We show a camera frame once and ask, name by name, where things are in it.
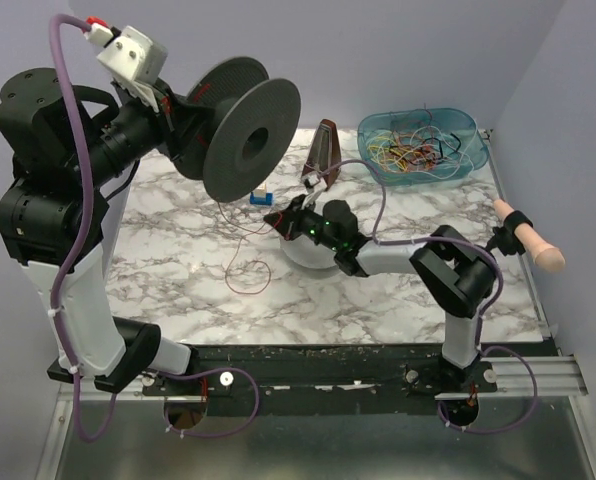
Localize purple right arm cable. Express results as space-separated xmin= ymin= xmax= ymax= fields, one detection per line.
xmin=317 ymin=159 xmax=539 ymax=435

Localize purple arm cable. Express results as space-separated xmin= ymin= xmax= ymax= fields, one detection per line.
xmin=317 ymin=159 xmax=539 ymax=435
xmin=47 ymin=13 xmax=260 ymax=443

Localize brown wooden metronome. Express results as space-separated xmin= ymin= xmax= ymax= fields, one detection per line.
xmin=300 ymin=119 xmax=342 ymax=191

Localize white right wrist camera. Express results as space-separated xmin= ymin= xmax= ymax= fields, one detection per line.
xmin=301 ymin=172 xmax=328 ymax=209

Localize red wire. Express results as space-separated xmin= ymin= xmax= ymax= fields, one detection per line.
xmin=214 ymin=199 xmax=279 ymax=296

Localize yellow wire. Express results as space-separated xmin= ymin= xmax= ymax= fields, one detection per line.
xmin=367 ymin=144 xmax=424 ymax=174

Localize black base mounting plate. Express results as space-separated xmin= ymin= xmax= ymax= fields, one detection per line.
xmin=143 ymin=344 xmax=497 ymax=416

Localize blue and white toy bricks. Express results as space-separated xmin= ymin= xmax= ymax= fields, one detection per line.
xmin=249 ymin=183 xmax=274 ymax=206

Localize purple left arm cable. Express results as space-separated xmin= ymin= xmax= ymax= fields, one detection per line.
xmin=47 ymin=13 xmax=260 ymax=443

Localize black ribbon cable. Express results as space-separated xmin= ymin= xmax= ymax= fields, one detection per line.
xmin=387 ymin=132 xmax=462 ymax=166

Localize white perforated cable spool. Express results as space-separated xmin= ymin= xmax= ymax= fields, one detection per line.
xmin=280 ymin=235 xmax=337 ymax=270

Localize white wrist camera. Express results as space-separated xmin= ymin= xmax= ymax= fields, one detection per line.
xmin=301 ymin=172 xmax=328 ymax=209
xmin=85 ymin=17 xmax=168 ymax=88

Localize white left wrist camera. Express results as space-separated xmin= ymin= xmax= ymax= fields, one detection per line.
xmin=85 ymin=17 xmax=168 ymax=88

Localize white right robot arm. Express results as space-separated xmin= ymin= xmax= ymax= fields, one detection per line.
xmin=264 ymin=195 xmax=501 ymax=369

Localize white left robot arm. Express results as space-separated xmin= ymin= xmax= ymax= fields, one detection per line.
xmin=0 ymin=68 xmax=192 ymax=394

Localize black cable spool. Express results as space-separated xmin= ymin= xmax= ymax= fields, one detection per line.
xmin=171 ymin=56 xmax=301 ymax=203

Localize aluminium rail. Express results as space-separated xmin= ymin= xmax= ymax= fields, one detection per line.
xmin=52 ymin=360 xmax=589 ymax=401

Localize teal plastic bin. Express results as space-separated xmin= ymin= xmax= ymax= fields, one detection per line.
xmin=357 ymin=108 xmax=490 ymax=187

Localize pink microphone on stand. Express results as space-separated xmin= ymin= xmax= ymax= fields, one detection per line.
xmin=486 ymin=199 xmax=566 ymax=273

